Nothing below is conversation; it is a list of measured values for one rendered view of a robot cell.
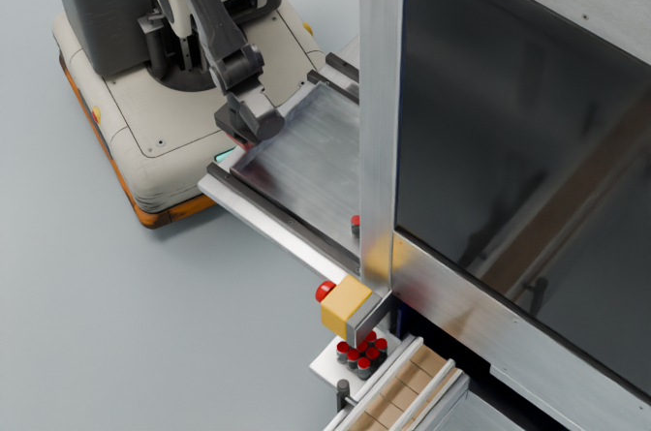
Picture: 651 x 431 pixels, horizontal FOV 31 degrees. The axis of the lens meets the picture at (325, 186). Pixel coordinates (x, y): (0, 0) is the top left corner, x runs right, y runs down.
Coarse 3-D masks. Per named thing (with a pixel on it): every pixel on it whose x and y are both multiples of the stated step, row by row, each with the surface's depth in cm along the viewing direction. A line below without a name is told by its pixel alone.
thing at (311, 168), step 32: (320, 96) 231; (288, 128) 227; (320, 128) 226; (352, 128) 226; (256, 160) 223; (288, 160) 223; (320, 160) 222; (352, 160) 222; (256, 192) 217; (288, 192) 219; (320, 192) 218; (352, 192) 218; (320, 224) 214; (352, 256) 208
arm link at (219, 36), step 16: (192, 0) 191; (208, 0) 191; (208, 16) 192; (224, 16) 194; (208, 32) 194; (224, 32) 195; (240, 32) 196; (208, 48) 195; (224, 48) 196; (240, 48) 199; (224, 64) 197; (240, 64) 198; (256, 64) 199; (224, 80) 198; (240, 80) 200
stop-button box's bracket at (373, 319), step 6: (390, 294) 191; (384, 300) 189; (390, 300) 192; (378, 306) 189; (384, 306) 191; (390, 306) 194; (372, 312) 188; (378, 312) 190; (384, 312) 193; (366, 318) 188; (372, 318) 190; (378, 318) 192; (360, 324) 187; (366, 324) 189; (372, 324) 191; (360, 330) 188; (366, 330) 191; (360, 336) 190; (360, 342) 192
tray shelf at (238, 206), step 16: (352, 48) 238; (352, 64) 235; (336, 80) 233; (352, 80) 233; (224, 160) 223; (208, 176) 221; (208, 192) 219; (224, 192) 219; (240, 208) 217; (256, 208) 217; (256, 224) 215; (272, 224) 215; (272, 240) 214; (288, 240) 213; (304, 256) 211; (320, 256) 211; (320, 272) 209; (336, 272) 209
